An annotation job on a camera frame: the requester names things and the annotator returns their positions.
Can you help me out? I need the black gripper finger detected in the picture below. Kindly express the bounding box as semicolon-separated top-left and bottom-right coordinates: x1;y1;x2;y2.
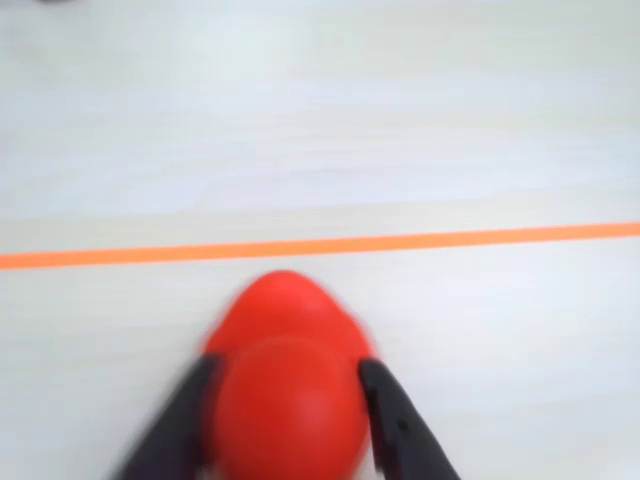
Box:
112;353;225;480
358;359;462;480

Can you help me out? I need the red rubber duck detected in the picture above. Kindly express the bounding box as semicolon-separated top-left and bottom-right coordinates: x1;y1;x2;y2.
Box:
202;269;377;480

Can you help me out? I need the orange tape strip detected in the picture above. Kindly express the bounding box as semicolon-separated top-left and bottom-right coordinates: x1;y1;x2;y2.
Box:
0;221;640;272

